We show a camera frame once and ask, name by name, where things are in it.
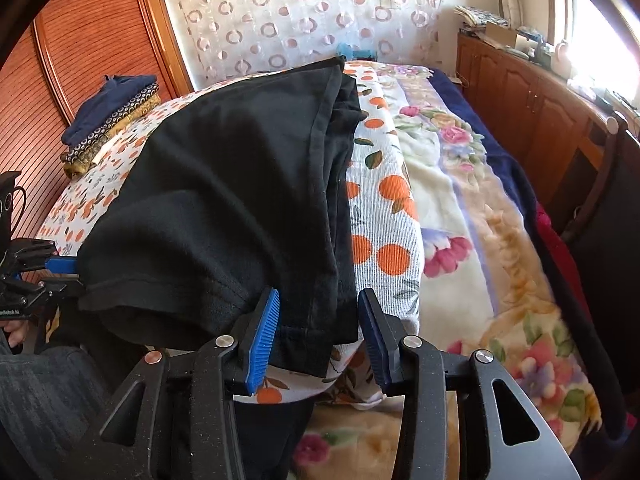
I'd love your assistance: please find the wooden slatted wardrobe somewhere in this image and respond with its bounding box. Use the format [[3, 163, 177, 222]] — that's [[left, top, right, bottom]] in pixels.
[[0, 0, 196, 246]]

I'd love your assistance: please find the white ceramic jar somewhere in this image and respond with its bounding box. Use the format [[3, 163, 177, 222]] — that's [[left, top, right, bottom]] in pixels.
[[550, 40, 576, 79]]

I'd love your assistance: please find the dark wooden chair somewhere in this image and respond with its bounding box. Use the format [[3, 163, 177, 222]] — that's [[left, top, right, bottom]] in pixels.
[[560, 112, 640, 431]]

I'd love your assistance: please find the floral fleece blanket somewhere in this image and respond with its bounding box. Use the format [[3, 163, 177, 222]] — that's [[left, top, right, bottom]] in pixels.
[[290, 62, 601, 480]]

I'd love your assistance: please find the stack of folded clothes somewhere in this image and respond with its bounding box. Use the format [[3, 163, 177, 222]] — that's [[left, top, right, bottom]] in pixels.
[[62, 92, 163, 181]]

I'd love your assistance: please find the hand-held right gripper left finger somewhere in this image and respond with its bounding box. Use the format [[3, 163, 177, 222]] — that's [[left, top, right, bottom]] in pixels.
[[97, 287, 281, 480]]

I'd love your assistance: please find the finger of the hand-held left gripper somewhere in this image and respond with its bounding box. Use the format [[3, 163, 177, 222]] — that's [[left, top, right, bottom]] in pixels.
[[0, 275, 87, 311], [6, 240, 79, 277]]

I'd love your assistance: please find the folded navy blue garment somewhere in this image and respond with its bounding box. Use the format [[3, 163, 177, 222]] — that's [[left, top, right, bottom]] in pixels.
[[61, 75, 160, 146]]

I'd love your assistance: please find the small blue object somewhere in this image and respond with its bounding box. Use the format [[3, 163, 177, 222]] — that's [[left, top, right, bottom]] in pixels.
[[336, 45, 378, 62]]

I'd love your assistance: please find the navy blue blanket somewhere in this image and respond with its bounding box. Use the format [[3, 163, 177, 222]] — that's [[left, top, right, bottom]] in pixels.
[[430, 67, 542, 221]]

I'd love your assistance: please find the bright window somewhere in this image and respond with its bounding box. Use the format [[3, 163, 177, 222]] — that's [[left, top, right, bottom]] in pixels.
[[547, 0, 640, 106]]

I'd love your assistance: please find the black t-shirt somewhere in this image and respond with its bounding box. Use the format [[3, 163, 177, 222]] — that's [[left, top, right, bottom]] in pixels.
[[50, 57, 362, 480]]

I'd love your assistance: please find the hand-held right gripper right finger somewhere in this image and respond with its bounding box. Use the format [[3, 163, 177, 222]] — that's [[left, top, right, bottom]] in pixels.
[[357, 287, 583, 480]]

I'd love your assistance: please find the cardboard box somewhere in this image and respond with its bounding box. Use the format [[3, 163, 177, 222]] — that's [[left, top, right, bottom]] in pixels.
[[482, 22, 521, 49]]

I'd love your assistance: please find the red cloth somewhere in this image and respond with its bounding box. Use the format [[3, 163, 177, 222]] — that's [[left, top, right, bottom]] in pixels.
[[535, 202, 597, 341]]

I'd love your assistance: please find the white curtain with circles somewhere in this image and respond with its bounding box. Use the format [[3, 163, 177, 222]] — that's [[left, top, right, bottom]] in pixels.
[[155, 0, 451, 90]]

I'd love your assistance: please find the orange fruit print towel blanket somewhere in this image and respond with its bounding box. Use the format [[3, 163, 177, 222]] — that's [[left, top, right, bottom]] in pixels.
[[37, 60, 426, 406]]

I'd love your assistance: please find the stack of printed papers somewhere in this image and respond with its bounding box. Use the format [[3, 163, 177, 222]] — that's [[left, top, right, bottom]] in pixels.
[[454, 5, 511, 29]]

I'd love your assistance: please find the wooden side cabinet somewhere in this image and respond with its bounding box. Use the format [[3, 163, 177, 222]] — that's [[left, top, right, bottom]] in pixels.
[[455, 32, 640, 211]]

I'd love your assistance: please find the person's grey trouser leg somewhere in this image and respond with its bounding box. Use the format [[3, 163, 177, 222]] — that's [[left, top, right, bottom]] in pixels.
[[0, 330, 148, 480]]

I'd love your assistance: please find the person's left hand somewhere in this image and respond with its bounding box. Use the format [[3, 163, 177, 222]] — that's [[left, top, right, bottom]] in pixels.
[[2, 320, 27, 350]]

